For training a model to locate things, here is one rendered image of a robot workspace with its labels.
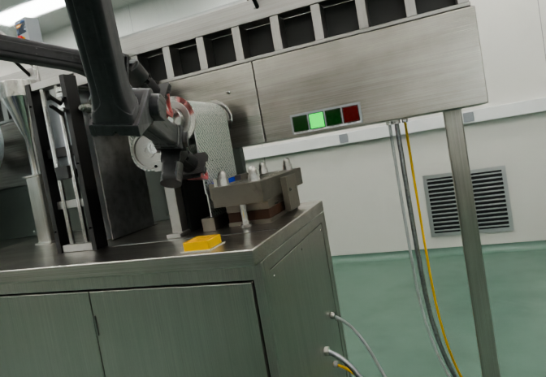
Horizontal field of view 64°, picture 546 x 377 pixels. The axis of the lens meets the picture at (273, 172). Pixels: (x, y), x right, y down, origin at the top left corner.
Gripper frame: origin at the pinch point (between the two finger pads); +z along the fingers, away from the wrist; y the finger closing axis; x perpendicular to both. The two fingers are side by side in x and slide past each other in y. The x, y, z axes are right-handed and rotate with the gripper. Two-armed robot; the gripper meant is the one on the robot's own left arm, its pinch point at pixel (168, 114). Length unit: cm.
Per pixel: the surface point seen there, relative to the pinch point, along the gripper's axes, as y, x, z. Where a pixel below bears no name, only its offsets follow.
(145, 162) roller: -14.7, -6.7, 11.8
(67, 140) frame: -32.4, -6.9, -4.4
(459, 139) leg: 80, 18, 55
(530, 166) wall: 138, 129, 245
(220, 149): 5.5, 2.8, 22.3
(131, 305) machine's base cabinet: -7, -52, 15
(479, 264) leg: 82, -16, 84
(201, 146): 5.5, -4.2, 11.6
